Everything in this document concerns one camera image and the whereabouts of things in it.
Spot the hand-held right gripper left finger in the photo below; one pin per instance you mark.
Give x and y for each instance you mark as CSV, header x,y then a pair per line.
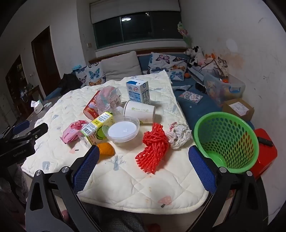
x,y
87,164

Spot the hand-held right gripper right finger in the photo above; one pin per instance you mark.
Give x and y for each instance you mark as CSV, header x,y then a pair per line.
x,y
201,169

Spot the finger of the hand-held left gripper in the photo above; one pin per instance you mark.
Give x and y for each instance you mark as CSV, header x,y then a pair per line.
x,y
38,131
21,126

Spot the orange peel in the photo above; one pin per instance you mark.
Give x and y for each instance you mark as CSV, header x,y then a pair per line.
x,y
106,149

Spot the white paper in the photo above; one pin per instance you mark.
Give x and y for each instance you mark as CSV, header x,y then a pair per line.
x,y
181,136

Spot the green plastic basket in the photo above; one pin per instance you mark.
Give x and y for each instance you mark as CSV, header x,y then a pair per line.
x,y
201,130

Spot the green yellow juice carton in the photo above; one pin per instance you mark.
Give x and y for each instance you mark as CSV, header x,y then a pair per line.
x,y
96,125

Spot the clear plastic bowl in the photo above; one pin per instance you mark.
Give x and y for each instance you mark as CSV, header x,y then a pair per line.
x,y
121,131

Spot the red foam fruit net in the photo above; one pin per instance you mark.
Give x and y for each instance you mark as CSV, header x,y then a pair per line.
x,y
154,142

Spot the red paper cup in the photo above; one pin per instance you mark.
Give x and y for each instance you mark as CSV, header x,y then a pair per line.
x,y
91,109

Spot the white paper cup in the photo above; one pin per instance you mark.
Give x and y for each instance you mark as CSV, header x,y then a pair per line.
x,y
138,110

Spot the tissue box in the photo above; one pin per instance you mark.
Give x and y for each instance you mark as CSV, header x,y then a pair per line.
x,y
37,107

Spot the pink snack packet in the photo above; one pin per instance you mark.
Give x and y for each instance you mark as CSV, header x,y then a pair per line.
x,y
72,131

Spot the white quilted mat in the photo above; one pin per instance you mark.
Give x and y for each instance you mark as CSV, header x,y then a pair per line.
x,y
134,185

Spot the dark shelf cabinet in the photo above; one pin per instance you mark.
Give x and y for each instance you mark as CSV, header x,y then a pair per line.
x,y
16,73

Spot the dark cloth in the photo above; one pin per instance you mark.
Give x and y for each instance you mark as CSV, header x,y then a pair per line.
x,y
69,83

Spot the blue bed mattress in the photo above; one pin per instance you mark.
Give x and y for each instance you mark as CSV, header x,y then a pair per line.
x,y
196,111

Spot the person's grey trousers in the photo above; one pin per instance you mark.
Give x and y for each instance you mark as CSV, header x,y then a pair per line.
x,y
116,223

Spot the red stool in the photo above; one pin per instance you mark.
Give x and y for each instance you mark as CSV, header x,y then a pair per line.
x,y
267,158

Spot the dark wooden door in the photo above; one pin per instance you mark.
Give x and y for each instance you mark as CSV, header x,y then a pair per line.
x,y
44,62

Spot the black remote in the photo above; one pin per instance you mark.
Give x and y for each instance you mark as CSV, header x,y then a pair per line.
x,y
264,141

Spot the cardboard box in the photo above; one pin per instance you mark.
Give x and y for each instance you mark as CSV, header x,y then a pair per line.
x,y
236,109

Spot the clear plastic bag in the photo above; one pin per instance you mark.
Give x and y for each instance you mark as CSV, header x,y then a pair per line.
x,y
109,96

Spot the printed sticker card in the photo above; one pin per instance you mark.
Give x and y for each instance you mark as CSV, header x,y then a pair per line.
x,y
190,96

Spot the white blue butterfly pillow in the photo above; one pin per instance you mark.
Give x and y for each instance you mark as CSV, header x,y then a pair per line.
x,y
91,74

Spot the clear plastic storage box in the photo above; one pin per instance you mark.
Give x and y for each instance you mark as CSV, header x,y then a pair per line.
x,y
223,91

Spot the black handheld console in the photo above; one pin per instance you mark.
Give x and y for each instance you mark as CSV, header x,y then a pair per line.
x,y
201,87

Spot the blue white milk carton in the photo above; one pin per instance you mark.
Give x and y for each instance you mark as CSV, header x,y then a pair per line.
x,y
136,91

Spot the small orange ball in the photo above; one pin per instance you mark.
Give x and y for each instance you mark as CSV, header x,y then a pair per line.
x,y
187,75

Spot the blue patterned box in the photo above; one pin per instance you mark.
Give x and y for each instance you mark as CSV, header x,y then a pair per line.
x,y
196,74

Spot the small butterfly pillow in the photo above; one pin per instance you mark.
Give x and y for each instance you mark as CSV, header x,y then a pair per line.
x,y
177,75

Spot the grey white plush toy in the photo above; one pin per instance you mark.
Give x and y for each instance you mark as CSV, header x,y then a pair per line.
x,y
222,67

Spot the beige pillow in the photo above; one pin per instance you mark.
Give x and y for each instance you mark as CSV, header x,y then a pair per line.
x,y
120,64

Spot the orange fox plush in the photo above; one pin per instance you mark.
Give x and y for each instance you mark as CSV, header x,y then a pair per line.
x,y
210,59

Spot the large butterfly pillow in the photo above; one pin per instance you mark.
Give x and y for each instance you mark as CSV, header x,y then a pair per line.
x,y
165,61

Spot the black white cow plush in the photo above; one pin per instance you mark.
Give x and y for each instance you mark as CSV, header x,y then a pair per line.
x,y
196,54

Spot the window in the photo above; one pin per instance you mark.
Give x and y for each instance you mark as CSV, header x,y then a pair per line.
x,y
138,31

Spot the flower wall decoration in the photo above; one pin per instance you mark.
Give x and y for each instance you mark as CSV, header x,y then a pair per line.
x,y
184,32

